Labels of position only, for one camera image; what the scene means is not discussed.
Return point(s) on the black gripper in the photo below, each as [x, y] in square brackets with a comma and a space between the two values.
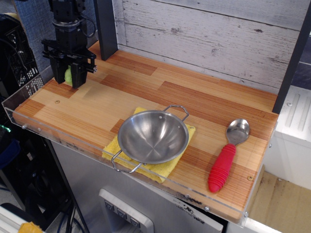
[69, 47]

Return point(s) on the green toy broccoli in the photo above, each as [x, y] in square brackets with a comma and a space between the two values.
[68, 77]

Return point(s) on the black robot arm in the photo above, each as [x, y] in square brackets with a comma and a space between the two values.
[69, 56]

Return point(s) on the black perforated crate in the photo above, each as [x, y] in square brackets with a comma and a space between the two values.
[18, 67]

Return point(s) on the blue fabric partition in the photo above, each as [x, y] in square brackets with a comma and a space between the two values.
[36, 17]

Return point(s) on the clear acrylic edge guard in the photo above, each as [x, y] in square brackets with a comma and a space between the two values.
[88, 118]

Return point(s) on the stainless toy cabinet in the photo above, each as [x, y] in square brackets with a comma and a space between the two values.
[86, 175]

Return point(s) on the yellow cloth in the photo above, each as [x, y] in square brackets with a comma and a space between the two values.
[156, 172]

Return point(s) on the grey button panel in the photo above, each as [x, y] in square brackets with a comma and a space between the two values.
[122, 217]

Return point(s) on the white side unit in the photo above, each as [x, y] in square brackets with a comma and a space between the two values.
[288, 155]

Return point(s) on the left dark frame post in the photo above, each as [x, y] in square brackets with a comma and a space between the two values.
[106, 28]

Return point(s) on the dark frame post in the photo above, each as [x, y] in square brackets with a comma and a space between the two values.
[106, 28]
[294, 61]

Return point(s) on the steel bowl with handles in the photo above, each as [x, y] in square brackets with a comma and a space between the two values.
[153, 136]

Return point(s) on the red handled metal spoon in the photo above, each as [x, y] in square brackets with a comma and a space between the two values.
[236, 133]

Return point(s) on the right dark frame post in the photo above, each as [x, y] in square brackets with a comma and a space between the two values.
[294, 61]

